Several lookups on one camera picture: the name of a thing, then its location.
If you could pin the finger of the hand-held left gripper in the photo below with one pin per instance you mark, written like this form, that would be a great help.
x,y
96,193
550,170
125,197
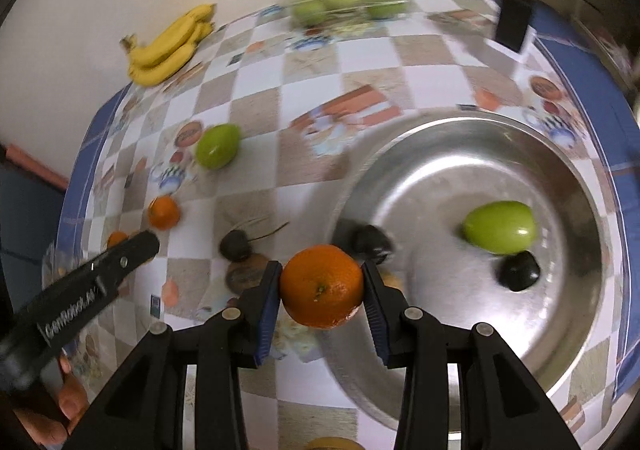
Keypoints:
x,y
132,255

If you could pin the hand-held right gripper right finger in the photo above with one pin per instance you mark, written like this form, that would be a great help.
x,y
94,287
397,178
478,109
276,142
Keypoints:
x,y
375,315

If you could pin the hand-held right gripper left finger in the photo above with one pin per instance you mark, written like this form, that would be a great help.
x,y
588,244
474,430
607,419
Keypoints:
x,y
267,315

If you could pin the orange tangerine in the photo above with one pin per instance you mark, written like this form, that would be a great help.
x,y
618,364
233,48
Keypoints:
x,y
117,239
320,280

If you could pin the tangerine with stem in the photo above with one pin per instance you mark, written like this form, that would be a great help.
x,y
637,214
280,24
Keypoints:
x,y
164,212

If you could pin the dark cherry with stem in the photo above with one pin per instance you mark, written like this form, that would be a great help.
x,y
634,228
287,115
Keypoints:
x,y
235,246

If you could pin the round green jujube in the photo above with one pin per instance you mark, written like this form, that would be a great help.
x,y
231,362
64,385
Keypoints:
x,y
217,146

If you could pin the round metal plate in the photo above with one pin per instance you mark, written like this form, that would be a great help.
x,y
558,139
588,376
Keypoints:
x,y
450,190

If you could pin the elongated green jujube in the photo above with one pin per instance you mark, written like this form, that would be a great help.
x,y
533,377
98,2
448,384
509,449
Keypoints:
x,y
500,230

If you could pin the person's left hand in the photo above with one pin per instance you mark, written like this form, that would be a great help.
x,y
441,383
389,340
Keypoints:
x,y
75,402

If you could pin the clear plastic kumquat box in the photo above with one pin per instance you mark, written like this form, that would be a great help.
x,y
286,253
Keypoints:
x,y
50,260

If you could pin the yellow banana bunch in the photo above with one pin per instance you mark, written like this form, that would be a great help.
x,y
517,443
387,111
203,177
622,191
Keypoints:
x,y
165,60

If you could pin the black charger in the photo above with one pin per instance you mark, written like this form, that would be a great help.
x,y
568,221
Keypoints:
x,y
512,22

